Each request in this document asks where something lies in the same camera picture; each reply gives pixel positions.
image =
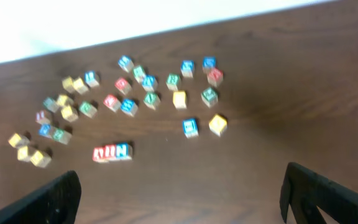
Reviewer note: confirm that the green B block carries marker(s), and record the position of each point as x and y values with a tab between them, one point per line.
173	82

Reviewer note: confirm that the blue block by gripper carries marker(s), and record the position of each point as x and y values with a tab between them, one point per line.
46	130

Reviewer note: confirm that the green 4 block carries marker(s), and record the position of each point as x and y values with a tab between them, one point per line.
139	73

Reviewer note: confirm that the yellow block lower middle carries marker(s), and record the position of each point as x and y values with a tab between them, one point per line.
40	159

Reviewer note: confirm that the red block far left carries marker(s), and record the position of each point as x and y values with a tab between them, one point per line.
43	117

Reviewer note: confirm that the green R block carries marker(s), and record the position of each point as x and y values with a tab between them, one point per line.
87	109

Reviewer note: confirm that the blue D block right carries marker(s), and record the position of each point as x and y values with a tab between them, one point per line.
208	64

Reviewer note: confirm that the blue H block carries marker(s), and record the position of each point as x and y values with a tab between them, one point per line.
129	107

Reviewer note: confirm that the blue D block middle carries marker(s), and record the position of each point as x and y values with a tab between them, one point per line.
149	83

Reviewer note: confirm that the blue T block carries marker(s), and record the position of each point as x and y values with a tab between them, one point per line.
190	128

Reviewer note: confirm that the blue L block left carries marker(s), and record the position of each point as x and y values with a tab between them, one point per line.
92	79

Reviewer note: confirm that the blue l block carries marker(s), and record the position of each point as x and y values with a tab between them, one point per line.
92	79
126	63

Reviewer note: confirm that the yellow block top left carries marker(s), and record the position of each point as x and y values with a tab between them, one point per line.
67	84

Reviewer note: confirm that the red U block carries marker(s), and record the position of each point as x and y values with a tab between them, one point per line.
112	102

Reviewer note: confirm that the blue L block top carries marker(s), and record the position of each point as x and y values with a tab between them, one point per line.
126	63

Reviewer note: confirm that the green L block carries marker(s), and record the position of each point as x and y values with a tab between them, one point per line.
51	105

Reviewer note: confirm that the red M block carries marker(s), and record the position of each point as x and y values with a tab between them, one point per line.
215	77

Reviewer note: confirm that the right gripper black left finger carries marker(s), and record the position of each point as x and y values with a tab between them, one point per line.
56	202

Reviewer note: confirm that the blue d block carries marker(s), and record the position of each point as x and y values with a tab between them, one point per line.
208	64
149	83

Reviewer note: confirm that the green N block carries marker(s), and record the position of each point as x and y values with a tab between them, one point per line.
151	100

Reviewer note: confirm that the yellow C block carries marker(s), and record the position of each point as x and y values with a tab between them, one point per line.
179	99

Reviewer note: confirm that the green Z block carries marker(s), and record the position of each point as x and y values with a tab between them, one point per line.
61	136

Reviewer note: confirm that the blue S block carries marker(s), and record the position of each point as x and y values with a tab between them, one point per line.
188	68

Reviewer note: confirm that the yellow K block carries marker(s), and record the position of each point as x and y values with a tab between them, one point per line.
218	124

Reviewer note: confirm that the blue question mark block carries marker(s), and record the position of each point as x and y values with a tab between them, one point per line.
123	151

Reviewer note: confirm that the yellow block under gripper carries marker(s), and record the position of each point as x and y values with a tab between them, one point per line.
18	140

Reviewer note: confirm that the green J block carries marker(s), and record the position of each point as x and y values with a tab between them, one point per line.
209	97

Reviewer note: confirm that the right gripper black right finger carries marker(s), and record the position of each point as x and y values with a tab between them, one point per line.
307	193

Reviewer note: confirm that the red E block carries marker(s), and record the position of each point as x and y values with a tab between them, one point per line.
123	85

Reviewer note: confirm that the yellow block lower left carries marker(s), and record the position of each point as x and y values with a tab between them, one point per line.
25	153

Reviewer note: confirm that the red I block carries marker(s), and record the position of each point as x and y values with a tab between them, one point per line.
110	152

